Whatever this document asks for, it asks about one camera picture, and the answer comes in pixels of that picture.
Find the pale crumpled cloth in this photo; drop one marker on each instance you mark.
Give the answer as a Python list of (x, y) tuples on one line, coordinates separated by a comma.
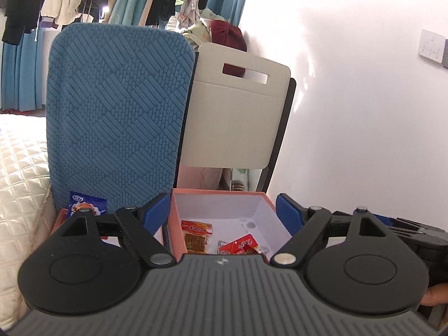
[(196, 29)]

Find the pink pillow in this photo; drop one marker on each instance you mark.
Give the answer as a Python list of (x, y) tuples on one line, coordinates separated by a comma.
[(199, 178)]

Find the red header clear snack packet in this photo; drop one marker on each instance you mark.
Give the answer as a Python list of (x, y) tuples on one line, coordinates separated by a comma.
[(239, 245)]

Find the red packet of brown strips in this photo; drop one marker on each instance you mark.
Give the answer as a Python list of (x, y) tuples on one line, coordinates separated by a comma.
[(197, 232)]

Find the white chair back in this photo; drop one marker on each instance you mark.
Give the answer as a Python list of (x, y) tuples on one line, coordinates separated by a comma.
[(231, 119)]

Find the blue textured cushion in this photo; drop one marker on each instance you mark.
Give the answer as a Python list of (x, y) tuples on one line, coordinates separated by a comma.
[(115, 112)]

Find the pink box lid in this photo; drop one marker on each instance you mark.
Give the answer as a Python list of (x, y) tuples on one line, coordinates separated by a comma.
[(61, 220)]

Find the pink box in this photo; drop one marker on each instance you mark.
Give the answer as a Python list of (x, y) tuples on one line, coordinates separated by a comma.
[(224, 213)]

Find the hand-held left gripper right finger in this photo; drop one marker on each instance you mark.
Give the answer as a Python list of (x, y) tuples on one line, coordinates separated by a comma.
[(288, 211)]

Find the green and white bottle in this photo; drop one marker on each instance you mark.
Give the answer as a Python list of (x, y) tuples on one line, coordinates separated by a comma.
[(239, 180)]

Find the blue snack packet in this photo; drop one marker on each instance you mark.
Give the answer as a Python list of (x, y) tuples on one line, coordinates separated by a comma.
[(87, 203)]

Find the dark red cloth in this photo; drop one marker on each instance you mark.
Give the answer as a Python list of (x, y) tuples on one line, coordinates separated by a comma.
[(227, 35)]

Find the wall switch panel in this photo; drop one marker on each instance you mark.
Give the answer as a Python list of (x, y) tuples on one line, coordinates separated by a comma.
[(433, 47)]

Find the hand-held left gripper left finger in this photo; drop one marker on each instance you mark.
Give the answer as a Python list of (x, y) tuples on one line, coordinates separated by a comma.
[(155, 213)]

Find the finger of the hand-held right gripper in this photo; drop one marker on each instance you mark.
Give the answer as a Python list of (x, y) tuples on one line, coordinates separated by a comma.
[(416, 227)]

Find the person's right hand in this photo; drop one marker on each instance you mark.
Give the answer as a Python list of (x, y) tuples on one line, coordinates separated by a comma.
[(435, 294)]

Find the cream quilted bedspread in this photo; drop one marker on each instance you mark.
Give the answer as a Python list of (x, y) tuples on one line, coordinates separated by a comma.
[(21, 189)]

